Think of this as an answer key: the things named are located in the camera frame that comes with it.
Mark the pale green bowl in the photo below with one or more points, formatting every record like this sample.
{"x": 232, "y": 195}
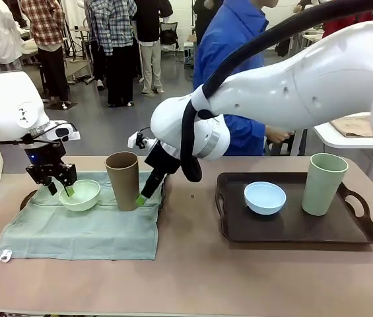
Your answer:
{"x": 80, "y": 199}

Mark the person in black top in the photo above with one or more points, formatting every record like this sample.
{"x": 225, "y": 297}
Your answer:
{"x": 150, "y": 20}

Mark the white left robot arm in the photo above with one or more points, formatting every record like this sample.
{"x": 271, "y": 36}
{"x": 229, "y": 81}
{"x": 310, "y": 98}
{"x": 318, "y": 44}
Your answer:
{"x": 11, "y": 102}

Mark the light blue bowl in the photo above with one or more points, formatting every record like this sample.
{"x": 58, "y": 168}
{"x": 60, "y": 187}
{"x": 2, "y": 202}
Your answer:
{"x": 265, "y": 201}

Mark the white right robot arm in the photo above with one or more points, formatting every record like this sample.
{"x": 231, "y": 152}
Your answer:
{"x": 321, "y": 79}

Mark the tall pale green cup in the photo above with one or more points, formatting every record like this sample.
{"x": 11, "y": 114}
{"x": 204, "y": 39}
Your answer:
{"x": 323, "y": 188}

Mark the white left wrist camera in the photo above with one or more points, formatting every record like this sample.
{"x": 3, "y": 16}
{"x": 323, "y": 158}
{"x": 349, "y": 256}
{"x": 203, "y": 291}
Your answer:
{"x": 75, "y": 135}

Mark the person in red plaid shirt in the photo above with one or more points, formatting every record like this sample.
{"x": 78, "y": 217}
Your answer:
{"x": 46, "y": 23}

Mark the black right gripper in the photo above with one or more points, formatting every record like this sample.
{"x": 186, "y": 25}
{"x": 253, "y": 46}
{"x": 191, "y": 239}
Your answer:
{"x": 163, "y": 158}

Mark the person's right hand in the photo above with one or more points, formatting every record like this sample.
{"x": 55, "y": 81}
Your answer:
{"x": 278, "y": 136}

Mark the black office chair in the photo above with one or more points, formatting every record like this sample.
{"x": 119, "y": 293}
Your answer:
{"x": 169, "y": 34}

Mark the black tripod stand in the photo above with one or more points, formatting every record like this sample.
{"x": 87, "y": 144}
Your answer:
{"x": 74, "y": 49}

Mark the tall brown cup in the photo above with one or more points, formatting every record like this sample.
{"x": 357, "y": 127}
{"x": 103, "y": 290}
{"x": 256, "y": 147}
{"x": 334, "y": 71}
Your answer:
{"x": 123, "y": 178}

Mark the person in blue plaid shirt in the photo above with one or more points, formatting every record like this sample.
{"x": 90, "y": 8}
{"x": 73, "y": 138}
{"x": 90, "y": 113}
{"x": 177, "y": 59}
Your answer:
{"x": 113, "y": 26}

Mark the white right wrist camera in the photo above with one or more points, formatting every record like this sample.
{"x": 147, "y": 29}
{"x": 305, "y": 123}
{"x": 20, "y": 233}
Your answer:
{"x": 135, "y": 140}

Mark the green cloth mat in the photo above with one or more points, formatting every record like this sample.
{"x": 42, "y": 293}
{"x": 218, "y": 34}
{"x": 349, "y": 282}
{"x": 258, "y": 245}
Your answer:
{"x": 74, "y": 234}

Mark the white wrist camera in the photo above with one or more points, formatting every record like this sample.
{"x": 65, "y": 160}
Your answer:
{"x": 75, "y": 135}
{"x": 135, "y": 140}

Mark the person in red jacket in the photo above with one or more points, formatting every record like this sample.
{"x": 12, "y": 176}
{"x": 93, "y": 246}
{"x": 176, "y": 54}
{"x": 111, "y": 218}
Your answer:
{"x": 344, "y": 20}

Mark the dark brown serving tray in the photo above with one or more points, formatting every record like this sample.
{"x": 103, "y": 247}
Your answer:
{"x": 27, "y": 199}
{"x": 272, "y": 228}

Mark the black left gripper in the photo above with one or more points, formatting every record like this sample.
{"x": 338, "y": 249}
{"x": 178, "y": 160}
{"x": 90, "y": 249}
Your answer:
{"x": 46, "y": 156}

